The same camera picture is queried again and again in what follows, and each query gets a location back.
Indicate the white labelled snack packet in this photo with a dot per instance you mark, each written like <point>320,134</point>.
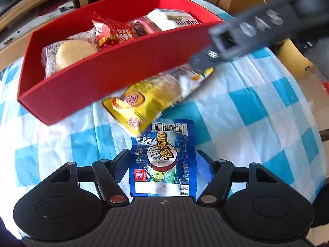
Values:
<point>167,18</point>

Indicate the long grey strip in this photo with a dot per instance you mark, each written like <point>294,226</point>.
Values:
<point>33,23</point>

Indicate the tan cardboard piece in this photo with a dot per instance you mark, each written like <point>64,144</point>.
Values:
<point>298,59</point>

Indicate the pink snack packet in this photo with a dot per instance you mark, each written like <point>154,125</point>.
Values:
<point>144,25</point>

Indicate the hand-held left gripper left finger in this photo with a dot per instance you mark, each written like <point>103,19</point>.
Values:
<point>122,167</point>

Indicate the red snack packet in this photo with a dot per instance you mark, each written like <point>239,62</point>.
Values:
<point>113,33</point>

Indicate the red cardboard box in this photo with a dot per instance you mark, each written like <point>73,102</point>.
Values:
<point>77,90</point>

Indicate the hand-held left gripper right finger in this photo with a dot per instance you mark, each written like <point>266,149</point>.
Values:
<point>205,163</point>

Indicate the blue sausage packet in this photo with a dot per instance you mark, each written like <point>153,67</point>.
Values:
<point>164,159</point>

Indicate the clear-wrapped round bread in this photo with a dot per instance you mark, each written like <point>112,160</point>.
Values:
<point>72,52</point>

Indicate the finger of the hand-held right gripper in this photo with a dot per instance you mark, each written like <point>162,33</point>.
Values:
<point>201,60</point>

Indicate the blue white checkered cloth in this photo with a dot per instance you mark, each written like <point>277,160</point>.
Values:
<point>244,108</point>

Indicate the yellow snack packet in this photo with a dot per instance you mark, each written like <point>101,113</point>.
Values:
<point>149,95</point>

